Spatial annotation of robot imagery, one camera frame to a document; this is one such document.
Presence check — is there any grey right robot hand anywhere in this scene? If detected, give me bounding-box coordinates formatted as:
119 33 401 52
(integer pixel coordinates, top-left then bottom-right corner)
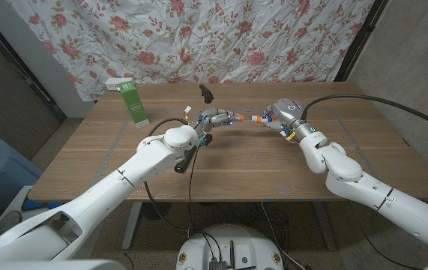
262 98 318 143

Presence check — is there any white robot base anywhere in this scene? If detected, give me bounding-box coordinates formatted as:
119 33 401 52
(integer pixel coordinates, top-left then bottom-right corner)
175 223 284 270

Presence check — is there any floral backdrop cloth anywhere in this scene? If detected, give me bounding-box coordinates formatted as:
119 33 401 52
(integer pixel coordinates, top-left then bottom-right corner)
5 0 376 102

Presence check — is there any blue plastic bin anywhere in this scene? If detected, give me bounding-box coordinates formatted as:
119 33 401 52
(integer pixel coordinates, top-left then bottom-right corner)
0 137 44 209

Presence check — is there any grey table leg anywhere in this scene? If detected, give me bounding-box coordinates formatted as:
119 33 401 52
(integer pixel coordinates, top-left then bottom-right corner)
313 200 338 251

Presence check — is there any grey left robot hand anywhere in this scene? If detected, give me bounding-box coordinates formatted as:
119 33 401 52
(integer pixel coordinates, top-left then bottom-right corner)
193 107 239 138

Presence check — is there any white power strip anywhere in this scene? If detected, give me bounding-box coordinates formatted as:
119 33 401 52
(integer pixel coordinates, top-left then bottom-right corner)
104 77 135 92

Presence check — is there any black wall rail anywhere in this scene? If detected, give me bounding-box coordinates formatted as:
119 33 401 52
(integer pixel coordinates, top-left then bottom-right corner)
0 7 67 122

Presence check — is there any white floor board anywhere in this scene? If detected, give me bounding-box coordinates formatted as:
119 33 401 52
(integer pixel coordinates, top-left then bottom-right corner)
0 185 68 226

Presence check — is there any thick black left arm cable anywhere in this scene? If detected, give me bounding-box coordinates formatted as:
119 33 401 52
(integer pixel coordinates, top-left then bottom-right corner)
143 117 190 233

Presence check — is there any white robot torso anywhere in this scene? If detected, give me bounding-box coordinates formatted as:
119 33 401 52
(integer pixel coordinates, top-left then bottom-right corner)
0 239 127 270

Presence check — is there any grey sneaker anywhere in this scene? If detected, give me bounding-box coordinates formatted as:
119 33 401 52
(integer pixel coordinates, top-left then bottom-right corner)
0 210 23 234

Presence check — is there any clear spray bottle black trigger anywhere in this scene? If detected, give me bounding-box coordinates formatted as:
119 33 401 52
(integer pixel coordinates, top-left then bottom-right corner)
199 83 217 113

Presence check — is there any black round base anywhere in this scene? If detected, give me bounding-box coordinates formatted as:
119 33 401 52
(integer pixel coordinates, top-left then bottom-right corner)
141 201 172 221

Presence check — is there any black TV remote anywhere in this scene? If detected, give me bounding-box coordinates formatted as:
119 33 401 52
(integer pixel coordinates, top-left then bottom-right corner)
174 145 199 174

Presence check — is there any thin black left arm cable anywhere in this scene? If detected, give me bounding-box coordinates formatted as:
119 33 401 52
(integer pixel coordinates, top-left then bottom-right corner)
187 145 200 233

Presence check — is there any green package box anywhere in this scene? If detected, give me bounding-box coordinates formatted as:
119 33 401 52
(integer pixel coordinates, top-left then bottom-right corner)
117 81 150 130

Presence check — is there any blue flat item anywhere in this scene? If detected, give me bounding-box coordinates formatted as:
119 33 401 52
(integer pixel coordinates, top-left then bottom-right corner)
21 198 64 212

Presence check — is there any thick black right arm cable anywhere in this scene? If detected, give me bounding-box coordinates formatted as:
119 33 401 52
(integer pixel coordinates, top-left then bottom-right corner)
300 93 428 135

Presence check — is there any white table leg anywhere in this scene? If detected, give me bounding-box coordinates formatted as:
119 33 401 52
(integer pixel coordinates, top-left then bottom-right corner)
122 201 143 251

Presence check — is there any black backdrop stand pole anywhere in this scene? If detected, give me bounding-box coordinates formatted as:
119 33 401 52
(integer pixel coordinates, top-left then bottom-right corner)
334 0 389 83

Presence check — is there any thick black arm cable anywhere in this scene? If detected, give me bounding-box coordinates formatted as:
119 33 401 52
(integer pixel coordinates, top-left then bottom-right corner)
300 93 428 135
143 117 190 233

